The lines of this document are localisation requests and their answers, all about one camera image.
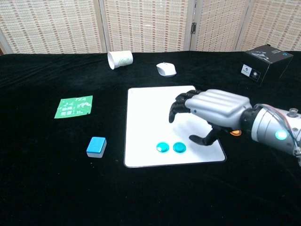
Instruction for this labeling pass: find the white mouse pad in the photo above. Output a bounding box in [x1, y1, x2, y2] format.
[124, 85, 227, 169]

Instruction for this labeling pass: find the white paper cup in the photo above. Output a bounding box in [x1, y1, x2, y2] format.
[107, 50, 134, 70]

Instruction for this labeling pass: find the cyan button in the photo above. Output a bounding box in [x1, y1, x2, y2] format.
[173, 142, 187, 153]
[156, 142, 170, 153]

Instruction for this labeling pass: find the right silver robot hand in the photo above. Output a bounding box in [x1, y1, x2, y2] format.
[168, 89, 253, 145]

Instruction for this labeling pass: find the woven bamboo folding screen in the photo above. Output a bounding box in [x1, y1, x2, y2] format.
[0, 0, 301, 55]

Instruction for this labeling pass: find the white computer mouse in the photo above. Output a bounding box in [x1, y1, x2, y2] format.
[156, 62, 177, 78]

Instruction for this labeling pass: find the black cardboard product box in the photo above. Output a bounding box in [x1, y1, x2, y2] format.
[240, 44, 294, 87]

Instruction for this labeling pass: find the blue white mahjong tile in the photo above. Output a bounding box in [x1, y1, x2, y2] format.
[86, 137, 107, 158]

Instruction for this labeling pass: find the green tea packet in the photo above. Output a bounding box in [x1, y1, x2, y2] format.
[54, 95, 94, 119]

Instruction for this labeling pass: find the black velvet tablecloth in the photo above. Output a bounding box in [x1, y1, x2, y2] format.
[0, 50, 301, 226]

